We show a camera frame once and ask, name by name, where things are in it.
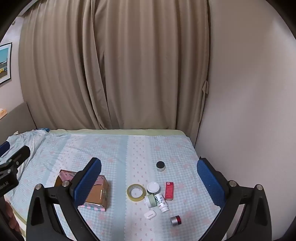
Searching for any framed wall picture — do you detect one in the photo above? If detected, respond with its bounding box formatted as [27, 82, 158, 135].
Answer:
[0, 42, 12, 85]

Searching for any person's left hand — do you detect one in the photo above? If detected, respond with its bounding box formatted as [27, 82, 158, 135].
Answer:
[5, 201, 22, 235]

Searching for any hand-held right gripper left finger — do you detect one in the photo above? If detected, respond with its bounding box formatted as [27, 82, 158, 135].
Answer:
[26, 157, 102, 241]

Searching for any white pill bottle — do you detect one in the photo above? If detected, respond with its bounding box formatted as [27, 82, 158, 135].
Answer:
[154, 192, 170, 213]

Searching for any checkered light blue bed cover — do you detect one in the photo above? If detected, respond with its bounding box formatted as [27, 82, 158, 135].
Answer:
[0, 128, 223, 241]

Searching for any beige curtain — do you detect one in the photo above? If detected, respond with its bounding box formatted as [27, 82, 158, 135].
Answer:
[18, 0, 110, 131]
[82, 0, 210, 144]

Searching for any white jar with dark rim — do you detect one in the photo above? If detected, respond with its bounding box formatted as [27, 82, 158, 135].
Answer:
[147, 182, 160, 194]

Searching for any light green bed sheet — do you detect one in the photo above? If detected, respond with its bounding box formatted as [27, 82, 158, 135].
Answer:
[49, 128, 186, 138]

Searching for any grey headboard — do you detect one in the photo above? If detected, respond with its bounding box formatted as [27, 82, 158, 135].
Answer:
[0, 101, 37, 149]

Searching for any light green jar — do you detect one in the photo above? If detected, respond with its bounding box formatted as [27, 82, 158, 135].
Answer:
[144, 194, 156, 208]

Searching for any cardboard box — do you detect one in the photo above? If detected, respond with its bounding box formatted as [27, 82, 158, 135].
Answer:
[54, 169, 109, 212]

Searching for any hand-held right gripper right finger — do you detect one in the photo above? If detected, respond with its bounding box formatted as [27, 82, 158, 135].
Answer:
[196, 157, 272, 241]

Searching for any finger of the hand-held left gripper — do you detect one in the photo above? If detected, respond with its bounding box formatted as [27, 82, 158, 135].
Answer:
[0, 141, 11, 158]
[0, 146, 31, 172]

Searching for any small red carton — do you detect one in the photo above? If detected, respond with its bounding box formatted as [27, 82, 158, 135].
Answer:
[164, 181, 174, 201]

